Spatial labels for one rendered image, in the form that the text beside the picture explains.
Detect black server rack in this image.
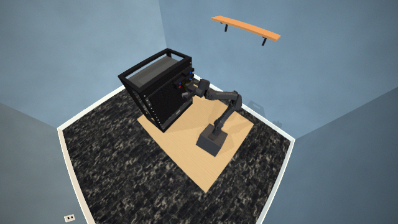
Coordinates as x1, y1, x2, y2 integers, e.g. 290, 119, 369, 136
118, 48, 194, 133

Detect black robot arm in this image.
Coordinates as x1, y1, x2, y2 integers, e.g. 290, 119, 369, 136
182, 78, 243, 141

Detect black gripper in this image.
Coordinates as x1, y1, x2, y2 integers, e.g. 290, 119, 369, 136
181, 80, 198, 94

